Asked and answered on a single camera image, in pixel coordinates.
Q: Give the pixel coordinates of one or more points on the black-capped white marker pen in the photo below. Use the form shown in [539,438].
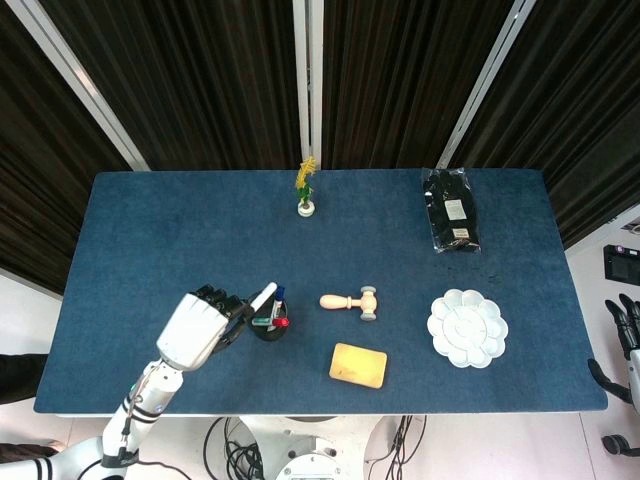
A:
[264,296]

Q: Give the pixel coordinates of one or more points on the dark fabric item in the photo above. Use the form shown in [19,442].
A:
[20,377]

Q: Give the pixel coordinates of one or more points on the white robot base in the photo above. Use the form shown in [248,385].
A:
[310,450]

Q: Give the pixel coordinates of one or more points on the black caster wheel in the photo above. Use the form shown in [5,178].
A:
[616,444]

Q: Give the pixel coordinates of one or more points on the black gloves in plastic bag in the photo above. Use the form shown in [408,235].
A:
[450,225]

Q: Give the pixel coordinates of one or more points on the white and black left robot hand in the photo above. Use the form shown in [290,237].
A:
[192,330]

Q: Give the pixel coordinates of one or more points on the yellow sponge block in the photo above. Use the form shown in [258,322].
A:
[357,365]

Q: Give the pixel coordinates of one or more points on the white frame post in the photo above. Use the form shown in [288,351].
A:
[307,75]
[90,90]
[480,95]

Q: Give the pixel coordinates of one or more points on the wooden toy hammer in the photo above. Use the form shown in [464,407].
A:
[340,301]

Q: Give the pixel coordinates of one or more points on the artificial plant in white base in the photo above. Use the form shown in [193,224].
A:
[305,190]

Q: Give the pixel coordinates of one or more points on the red-capped marker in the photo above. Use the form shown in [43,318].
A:
[283,322]

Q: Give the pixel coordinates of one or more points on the blue fabric table cover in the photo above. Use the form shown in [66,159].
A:
[200,225]

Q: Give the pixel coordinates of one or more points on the blue-capped marker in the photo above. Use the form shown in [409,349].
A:
[280,296]

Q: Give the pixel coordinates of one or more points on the white flower-shaped paint palette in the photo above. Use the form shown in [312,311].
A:
[467,330]

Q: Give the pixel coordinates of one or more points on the black electronic device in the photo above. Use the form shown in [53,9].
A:
[622,262]

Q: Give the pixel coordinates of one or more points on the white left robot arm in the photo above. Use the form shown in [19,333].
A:
[145,400]

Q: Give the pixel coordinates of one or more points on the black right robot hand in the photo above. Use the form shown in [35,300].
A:
[625,325]

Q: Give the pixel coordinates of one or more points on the black mesh pen holder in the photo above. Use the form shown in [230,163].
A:
[270,334]

